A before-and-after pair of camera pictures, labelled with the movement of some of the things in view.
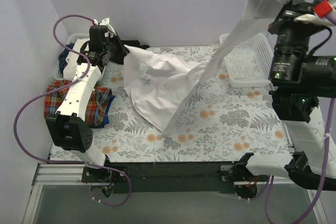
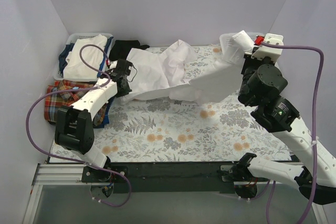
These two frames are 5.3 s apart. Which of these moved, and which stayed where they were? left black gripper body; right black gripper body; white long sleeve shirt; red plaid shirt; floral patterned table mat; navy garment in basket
Moved: right black gripper body; white long sleeve shirt; left black gripper body
Stayed: navy garment in basket; red plaid shirt; floral patterned table mat
